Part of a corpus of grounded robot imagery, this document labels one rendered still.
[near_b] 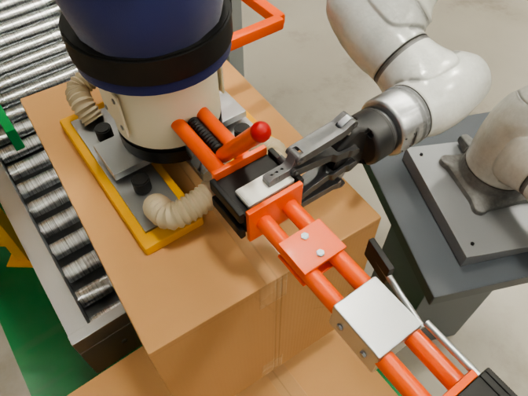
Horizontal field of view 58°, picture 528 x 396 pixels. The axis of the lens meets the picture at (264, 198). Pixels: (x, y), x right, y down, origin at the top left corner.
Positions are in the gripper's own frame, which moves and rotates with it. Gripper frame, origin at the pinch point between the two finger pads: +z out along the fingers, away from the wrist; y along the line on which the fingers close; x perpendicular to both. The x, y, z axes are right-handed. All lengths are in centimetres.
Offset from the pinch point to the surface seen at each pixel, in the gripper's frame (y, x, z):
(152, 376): 66, 13, 23
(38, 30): 66, 167, -7
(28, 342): 120, 71, 53
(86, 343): 62, 28, 32
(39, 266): 60, 54, 33
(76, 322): 60, 34, 31
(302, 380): 66, -8, -5
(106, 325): 59, 28, 26
